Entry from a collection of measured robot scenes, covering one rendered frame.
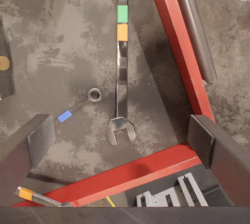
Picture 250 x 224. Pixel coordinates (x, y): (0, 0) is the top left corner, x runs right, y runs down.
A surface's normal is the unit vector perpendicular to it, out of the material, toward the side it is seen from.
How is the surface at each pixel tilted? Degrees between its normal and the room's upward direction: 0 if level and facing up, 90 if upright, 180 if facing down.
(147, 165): 90
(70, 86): 0
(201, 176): 0
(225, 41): 0
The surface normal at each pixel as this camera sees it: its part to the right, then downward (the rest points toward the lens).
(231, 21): 0.01, 0.29
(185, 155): -0.40, -0.88
